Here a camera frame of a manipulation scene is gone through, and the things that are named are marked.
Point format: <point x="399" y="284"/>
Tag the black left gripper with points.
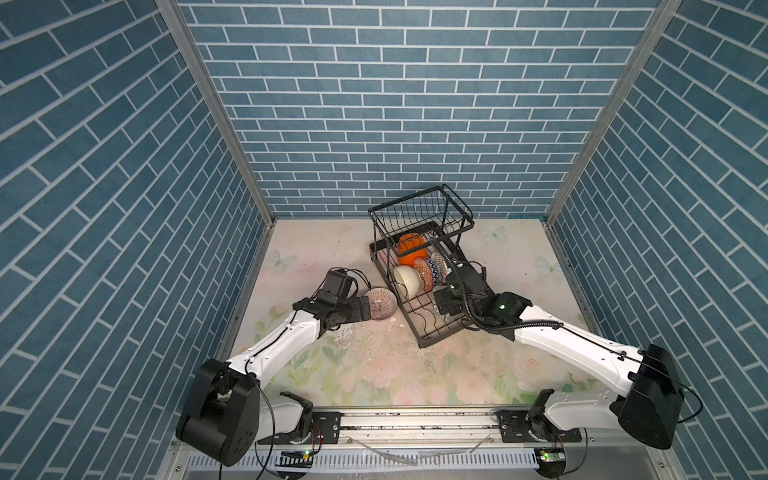
<point x="357" y="314"/>

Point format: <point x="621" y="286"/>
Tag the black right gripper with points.
<point x="447" y="295"/>

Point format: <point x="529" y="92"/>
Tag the purple white patterned bowl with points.
<point x="382" y="303"/>

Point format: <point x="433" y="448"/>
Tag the orange patterned cream bowl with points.
<point x="428" y="273"/>

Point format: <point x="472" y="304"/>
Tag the plain cream white bowl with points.
<point x="408" y="281"/>

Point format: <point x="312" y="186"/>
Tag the orange plastic bowl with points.
<point x="410" y="247"/>

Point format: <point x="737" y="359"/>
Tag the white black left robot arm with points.
<point x="226" y="410"/>

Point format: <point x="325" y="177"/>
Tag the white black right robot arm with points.
<point x="642" y="394"/>

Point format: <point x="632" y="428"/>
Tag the black wire dish rack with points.
<point x="441" y="217"/>

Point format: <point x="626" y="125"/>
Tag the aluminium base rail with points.
<point x="431" y="443"/>

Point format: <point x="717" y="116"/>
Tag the aluminium left corner post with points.
<point x="182" y="36"/>

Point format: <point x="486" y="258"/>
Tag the aluminium corner post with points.
<point x="182" y="36"/>
<point x="657" y="24"/>

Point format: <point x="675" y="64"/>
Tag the aluminium right corner post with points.
<point x="657" y="24"/>

